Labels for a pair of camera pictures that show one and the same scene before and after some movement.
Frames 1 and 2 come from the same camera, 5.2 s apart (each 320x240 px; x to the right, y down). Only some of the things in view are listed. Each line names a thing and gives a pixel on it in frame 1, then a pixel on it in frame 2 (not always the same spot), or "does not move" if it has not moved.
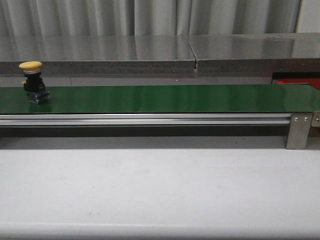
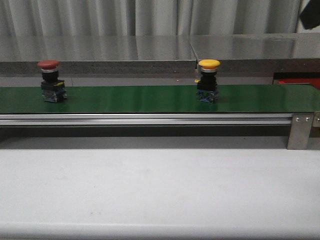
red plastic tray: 315,82 does not move
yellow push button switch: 33,83 -> 207,85
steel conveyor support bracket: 299,130 does not move
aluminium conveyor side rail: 145,120 does not move
